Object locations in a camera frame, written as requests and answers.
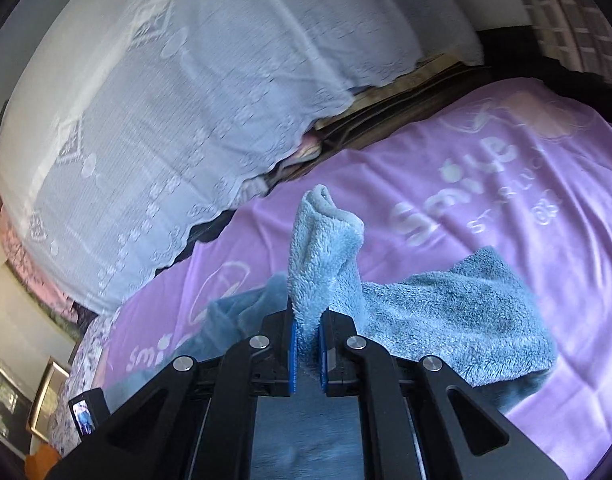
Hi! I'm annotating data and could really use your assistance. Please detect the brown folded blankets stack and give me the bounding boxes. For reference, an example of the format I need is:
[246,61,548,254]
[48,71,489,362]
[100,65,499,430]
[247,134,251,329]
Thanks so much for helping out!
[266,54,484,188]

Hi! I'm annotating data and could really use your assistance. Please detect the blue fleece garment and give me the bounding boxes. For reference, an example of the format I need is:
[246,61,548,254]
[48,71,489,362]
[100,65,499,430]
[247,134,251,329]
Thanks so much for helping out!
[110,185,556,479]

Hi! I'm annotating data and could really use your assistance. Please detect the purple printed bed sheet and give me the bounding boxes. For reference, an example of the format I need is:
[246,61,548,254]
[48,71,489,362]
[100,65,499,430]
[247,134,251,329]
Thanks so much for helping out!
[102,78,612,479]

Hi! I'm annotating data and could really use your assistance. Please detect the plaid checkered fabric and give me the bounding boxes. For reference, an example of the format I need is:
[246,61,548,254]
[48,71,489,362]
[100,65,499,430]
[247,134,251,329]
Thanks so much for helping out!
[521,0,612,84]

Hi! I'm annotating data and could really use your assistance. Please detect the gold framed picture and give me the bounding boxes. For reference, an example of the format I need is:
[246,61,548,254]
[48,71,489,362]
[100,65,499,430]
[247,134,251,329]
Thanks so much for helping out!
[26,356,69,442]

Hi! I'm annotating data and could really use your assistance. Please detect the pink floral pillow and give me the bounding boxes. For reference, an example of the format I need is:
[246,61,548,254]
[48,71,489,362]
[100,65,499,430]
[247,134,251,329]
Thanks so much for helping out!
[0,207,79,325]

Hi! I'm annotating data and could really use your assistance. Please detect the white lace cover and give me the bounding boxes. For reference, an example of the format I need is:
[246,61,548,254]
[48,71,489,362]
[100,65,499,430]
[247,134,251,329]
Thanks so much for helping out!
[0,0,483,314]

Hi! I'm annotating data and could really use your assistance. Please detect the floral white purple bedding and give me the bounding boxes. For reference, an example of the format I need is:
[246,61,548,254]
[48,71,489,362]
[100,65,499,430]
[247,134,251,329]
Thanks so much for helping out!
[48,312,119,457]

